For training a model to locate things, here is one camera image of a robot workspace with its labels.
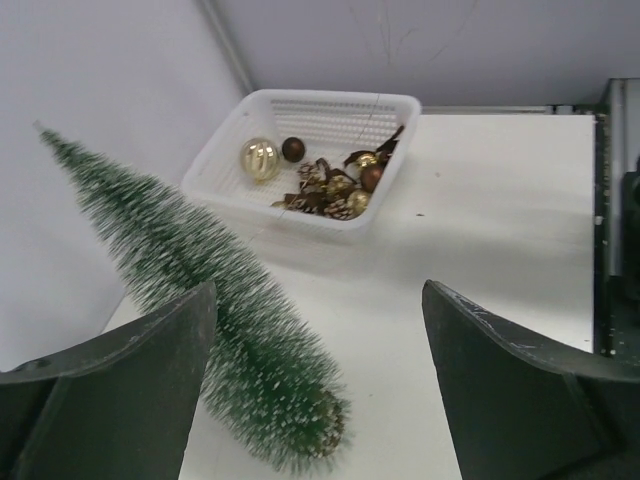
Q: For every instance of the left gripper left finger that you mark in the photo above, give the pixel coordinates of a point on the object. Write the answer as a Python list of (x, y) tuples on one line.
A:
[(119, 406)]

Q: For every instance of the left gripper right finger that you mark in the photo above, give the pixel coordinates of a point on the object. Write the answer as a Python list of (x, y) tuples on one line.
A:
[(521, 405)]

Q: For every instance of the large gold striped bauble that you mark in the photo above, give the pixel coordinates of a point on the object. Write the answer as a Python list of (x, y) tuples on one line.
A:
[(260, 159)]

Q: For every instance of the pile of gold brown ornaments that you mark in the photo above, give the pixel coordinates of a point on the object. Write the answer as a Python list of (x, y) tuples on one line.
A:
[(340, 194)]

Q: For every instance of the white plastic basket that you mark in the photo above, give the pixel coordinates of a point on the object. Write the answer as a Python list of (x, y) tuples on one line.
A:
[(331, 124)]

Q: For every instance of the small brown bauble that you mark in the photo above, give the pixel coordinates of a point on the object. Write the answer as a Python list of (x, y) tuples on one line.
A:
[(293, 149)]

